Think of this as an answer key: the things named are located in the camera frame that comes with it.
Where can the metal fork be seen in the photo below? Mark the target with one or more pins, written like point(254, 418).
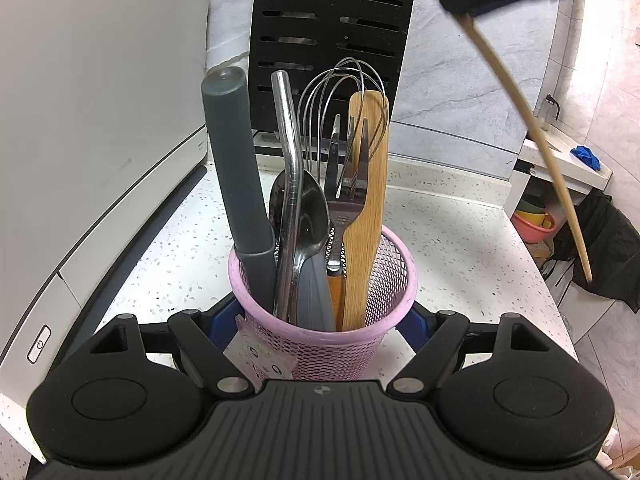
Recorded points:
point(345, 225)

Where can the metal spoon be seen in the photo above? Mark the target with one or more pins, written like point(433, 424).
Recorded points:
point(312, 215)

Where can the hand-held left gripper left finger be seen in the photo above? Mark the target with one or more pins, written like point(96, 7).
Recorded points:
point(220, 327)

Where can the blue cloth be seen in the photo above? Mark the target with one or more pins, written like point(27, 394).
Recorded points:
point(587, 157)

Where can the grey peeler with green end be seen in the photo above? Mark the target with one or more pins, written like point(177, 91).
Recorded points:
point(230, 160)

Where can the grey silicone utensil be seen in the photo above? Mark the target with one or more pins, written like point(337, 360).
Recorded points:
point(315, 295)

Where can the white countertop appliance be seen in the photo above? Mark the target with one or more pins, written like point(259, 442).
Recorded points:
point(100, 110)

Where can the metal whisk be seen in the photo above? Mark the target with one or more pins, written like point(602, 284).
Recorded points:
point(310, 150)

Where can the wooden spatula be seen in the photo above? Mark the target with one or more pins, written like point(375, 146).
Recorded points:
point(365, 240)

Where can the white sink counter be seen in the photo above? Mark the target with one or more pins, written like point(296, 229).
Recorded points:
point(555, 160)

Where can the black hanging cloth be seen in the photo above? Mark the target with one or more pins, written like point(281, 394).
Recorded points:
point(605, 250)

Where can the pink mesh utensil cup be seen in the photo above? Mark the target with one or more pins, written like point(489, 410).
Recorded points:
point(350, 355)

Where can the wooden chopstick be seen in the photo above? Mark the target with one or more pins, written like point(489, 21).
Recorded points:
point(540, 140)

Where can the stacked plastic basins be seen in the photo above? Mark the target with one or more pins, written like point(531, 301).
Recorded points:
point(532, 225)

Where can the clear bottle with black cap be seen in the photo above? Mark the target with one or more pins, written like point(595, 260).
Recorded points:
point(545, 112)

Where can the bent metal straw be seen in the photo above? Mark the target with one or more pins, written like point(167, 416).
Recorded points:
point(286, 125)

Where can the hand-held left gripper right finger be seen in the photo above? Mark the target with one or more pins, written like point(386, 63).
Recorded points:
point(415, 331)

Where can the black knife block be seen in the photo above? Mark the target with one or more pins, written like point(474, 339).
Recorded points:
point(330, 10)

